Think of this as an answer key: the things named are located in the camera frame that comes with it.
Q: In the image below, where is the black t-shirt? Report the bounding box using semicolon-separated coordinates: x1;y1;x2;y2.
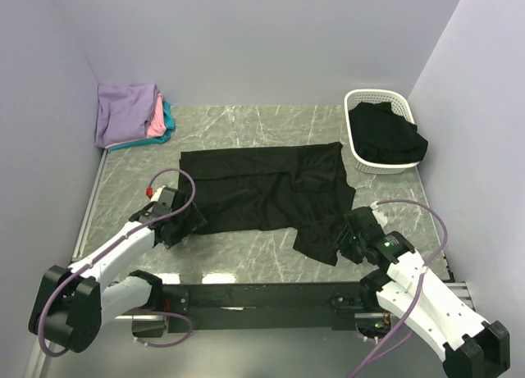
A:
349;102;428;165
178;142;356;266

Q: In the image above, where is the aluminium extrusion rail frame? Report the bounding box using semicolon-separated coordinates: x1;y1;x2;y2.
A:
22;150;495;378

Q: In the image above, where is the folded pink t-shirt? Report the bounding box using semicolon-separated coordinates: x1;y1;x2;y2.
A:
106;93;167;149

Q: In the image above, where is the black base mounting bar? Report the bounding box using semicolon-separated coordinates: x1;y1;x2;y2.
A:
164;282;395;337

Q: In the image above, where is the folded lavender t-shirt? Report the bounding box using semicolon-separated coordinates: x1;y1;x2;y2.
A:
94;84;159;148

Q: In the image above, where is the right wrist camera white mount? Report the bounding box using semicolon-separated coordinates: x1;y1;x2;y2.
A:
370;203;388;227

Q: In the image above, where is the black t-shirt in basket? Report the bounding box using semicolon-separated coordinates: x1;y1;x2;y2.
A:
349;102;428;165

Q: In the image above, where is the white perforated laundry basket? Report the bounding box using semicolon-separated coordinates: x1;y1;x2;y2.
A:
343;89;420;175

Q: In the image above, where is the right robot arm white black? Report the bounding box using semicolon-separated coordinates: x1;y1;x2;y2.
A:
336;207;510;377

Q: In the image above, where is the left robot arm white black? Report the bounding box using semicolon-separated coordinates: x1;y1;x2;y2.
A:
28;186;206;355

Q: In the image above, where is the folded teal t-shirt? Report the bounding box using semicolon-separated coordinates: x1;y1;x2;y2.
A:
108;101;176;152

